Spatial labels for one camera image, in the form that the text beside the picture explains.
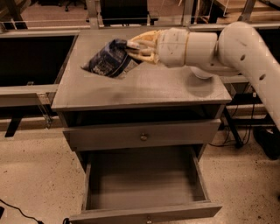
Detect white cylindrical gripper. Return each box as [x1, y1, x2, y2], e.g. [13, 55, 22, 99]
[127, 28, 189, 67]

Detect blue chip bag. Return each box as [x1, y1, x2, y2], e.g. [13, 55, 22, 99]
[82, 38, 142, 79]

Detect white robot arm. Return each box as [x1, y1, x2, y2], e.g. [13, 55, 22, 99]
[127, 22, 280, 129]

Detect grey wooden drawer cabinet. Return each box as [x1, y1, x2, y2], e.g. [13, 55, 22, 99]
[52, 29, 231, 169]

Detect brass top drawer knob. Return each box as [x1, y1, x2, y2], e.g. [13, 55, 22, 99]
[140, 133, 148, 141]

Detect grey top drawer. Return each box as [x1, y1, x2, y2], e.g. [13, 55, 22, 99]
[63, 119, 221, 151]

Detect grey open middle drawer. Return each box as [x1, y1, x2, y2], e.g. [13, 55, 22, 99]
[70, 146, 221, 224]

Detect white ceramic bowl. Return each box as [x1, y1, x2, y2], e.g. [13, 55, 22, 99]
[190, 66, 214, 80]

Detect black cables by cabinet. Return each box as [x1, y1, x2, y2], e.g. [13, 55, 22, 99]
[208, 91, 261, 148]

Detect black floor cable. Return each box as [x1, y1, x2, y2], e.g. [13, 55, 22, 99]
[0, 198, 46, 224]

